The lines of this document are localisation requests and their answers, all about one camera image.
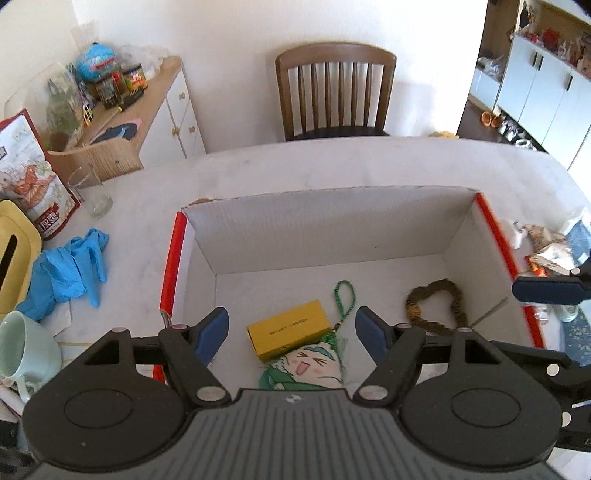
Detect brown bead bracelet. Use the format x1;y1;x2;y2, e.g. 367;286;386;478
404;278;470;337

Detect yellow rectangular box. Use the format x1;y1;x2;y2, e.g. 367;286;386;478
247;300;332;363

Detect crumpled brown paper bag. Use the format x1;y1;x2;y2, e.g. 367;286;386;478
525;224;575;275

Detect blue white plastic package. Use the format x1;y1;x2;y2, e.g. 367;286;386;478
566;220;591;266

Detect white pink plush toy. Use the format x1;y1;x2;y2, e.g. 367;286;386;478
500;220;529;250

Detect red and white cardboard box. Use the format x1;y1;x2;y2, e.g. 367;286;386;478
159;186;545;392

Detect blue rubber glove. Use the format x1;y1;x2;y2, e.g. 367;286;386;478
16;228;110;322

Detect light green mug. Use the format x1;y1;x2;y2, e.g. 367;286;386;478
0;311;62;403

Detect clear drinking glass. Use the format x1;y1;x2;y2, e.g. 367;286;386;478
67;164;112;219

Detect woven wooden tray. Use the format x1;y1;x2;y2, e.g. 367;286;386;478
46;138;143;182

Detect white wooden sideboard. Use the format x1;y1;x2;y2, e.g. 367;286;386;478
72;56;206;169

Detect red white snack bag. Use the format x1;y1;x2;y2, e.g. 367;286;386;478
0;109;79;240

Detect brown wooden chair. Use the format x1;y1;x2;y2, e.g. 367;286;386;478
274;42;397;142

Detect blue globe toy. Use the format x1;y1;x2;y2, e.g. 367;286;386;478
75;43;115;82

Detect red orange dragon keychain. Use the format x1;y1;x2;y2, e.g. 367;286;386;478
525;256;549;278

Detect green anime plush keychain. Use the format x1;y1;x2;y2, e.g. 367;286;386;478
259;280;356;391

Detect white wall cabinet unit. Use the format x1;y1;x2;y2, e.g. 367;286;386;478
468;0;591;172

